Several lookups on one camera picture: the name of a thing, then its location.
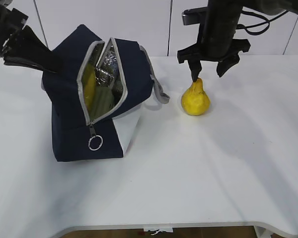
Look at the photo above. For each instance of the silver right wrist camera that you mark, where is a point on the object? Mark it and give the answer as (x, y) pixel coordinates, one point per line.
(194, 16)

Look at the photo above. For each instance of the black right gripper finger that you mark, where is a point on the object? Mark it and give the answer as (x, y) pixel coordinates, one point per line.
(224, 65)
(195, 68)

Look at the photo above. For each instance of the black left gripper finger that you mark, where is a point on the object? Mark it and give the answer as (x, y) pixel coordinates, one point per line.
(26, 44)
(41, 63)

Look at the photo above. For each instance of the glass container green lid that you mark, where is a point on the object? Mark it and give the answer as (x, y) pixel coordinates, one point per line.
(102, 103)

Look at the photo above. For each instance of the yellow pear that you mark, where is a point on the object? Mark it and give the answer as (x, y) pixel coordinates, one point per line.
(194, 100)

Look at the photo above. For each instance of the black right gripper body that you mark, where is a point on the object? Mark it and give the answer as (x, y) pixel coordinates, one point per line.
(215, 41)

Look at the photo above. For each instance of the yellow banana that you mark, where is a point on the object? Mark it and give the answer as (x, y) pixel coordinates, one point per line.
(89, 82)

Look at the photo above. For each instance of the navy insulated lunch bag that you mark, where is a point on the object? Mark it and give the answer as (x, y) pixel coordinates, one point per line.
(121, 65)

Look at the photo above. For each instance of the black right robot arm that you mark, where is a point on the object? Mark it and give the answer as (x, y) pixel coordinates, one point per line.
(267, 10)

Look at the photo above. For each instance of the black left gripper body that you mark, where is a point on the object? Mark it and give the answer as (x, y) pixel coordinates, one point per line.
(11, 21)

